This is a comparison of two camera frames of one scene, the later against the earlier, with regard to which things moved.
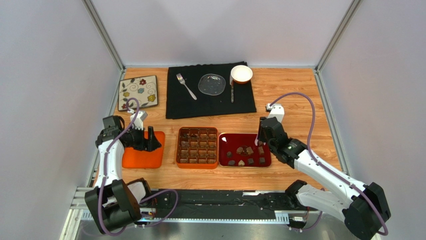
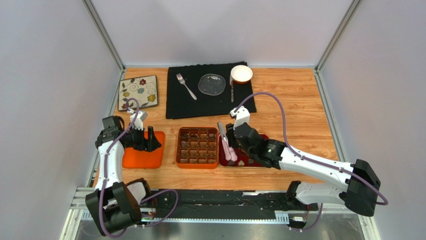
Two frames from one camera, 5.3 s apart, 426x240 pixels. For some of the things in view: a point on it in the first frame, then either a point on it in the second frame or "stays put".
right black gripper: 264,130 → 235,141
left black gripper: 150,144 stays put
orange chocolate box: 197,147 stays put
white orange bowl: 241,74 stays put
